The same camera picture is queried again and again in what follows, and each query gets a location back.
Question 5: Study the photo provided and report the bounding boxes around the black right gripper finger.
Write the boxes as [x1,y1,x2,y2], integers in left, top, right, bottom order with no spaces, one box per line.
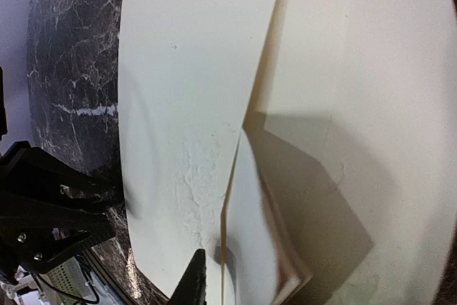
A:
[167,249,206,305]

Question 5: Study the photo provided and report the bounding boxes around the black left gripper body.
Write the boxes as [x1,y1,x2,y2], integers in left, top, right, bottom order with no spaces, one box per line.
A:
[1,141,121,273]

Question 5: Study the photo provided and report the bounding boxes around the beige paper envelope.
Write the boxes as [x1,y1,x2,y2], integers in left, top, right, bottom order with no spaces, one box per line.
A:
[118,0,456,304]

